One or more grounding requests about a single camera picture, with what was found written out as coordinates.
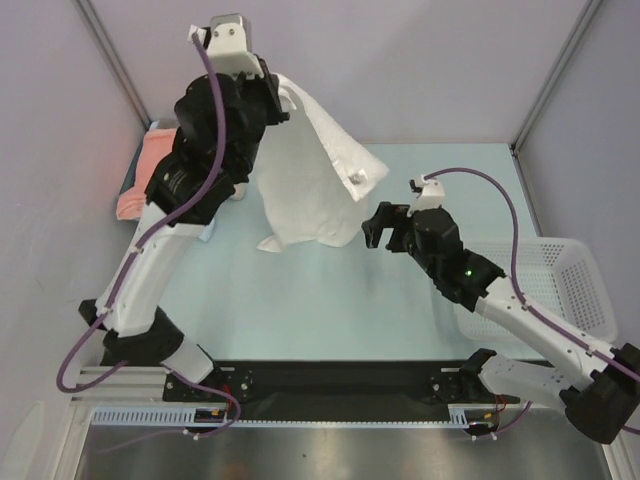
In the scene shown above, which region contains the white perforated plastic basket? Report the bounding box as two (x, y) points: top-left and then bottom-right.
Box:
(467, 237), (618, 343)

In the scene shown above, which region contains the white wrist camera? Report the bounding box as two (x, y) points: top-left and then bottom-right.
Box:
(407, 175), (445, 217)
(188, 13), (265, 79)

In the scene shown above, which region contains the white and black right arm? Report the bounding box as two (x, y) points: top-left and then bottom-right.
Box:
(362, 202), (639, 445)

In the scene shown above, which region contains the white towel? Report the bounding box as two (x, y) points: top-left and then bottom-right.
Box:
(253, 74), (389, 253)

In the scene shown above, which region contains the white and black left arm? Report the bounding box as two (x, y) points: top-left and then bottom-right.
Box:
(79, 73), (289, 400)

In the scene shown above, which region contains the aluminium frame rail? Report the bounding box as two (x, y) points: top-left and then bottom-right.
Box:
(71, 367), (167, 405)

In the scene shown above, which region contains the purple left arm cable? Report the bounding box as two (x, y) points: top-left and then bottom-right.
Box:
(55, 37), (242, 454)

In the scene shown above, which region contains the white slotted cable duct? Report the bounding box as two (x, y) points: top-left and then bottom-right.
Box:
(91, 405), (494, 428)

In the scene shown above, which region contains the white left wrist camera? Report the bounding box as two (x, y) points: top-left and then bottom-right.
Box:
(188, 13), (265, 79)

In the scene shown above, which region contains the pink towel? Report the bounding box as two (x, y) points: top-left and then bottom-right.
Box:
(116, 128), (177, 220)

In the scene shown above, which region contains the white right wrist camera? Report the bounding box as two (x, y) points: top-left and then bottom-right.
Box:
(407, 175), (445, 217)

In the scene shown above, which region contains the light blue towel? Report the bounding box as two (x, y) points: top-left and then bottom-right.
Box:
(199, 218), (215, 242)

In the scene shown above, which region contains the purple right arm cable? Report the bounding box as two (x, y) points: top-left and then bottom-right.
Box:
(422, 167), (640, 441)

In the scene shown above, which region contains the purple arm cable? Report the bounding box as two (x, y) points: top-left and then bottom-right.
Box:
(55, 37), (242, 454)
(422, 167), (640, 441)

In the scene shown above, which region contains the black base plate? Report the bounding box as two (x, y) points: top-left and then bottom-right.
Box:
(162, 349), (521, 422)

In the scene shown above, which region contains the teal and beige towel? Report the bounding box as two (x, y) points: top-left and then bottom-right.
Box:
(229, 183), (248, 201)

